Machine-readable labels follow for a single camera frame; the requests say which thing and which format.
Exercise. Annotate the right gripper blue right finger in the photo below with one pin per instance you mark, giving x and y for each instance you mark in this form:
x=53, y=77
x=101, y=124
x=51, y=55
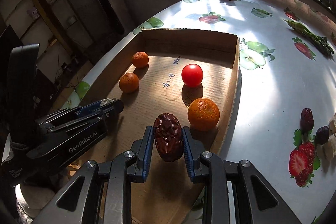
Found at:
x=192, y=150

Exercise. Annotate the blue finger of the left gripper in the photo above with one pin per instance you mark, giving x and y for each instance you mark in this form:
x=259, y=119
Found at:
x=93, y=108

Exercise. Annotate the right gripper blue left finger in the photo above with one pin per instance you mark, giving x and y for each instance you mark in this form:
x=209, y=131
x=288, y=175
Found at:
x=143, y=149

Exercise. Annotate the small cork piece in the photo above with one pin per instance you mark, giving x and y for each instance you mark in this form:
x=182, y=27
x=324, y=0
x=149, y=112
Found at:
x=106, y=101

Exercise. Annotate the large wrinkled red date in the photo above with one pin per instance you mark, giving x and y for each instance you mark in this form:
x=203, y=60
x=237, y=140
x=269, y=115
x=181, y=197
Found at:
x=168, y=137

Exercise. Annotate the large orange mandarin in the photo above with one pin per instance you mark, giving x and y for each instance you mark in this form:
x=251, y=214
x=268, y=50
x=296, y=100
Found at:
x=203, y=114

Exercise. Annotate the small orange mandarin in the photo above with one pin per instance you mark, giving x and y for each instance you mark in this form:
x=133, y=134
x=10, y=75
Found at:
x=129, y=83

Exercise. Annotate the red cherry tomato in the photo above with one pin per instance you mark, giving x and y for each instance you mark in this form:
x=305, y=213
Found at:
x=192, y=75

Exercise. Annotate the small red date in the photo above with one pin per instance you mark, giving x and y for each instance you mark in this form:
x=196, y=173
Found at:
x=306, y=121

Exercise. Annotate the dark plum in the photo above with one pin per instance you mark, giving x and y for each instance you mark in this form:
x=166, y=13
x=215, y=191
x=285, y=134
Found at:
x=322, y=135

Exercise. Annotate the brown cork block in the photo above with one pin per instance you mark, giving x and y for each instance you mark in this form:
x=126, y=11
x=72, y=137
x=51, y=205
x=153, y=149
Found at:
x=332, y=125

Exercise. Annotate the brown cardboard tray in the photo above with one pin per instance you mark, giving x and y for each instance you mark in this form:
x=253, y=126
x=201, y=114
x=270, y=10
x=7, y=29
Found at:
x=168, y=194

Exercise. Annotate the fruit print tablecloth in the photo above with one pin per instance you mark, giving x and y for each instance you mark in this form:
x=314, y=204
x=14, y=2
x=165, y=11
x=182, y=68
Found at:
x=281, y=72

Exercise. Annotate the purple plush toy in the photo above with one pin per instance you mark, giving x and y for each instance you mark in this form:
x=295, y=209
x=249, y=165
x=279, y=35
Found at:
x=33, y=13

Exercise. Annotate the green leafy vegetable bunch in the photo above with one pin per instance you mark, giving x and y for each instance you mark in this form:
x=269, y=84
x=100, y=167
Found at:
x=320, y=42

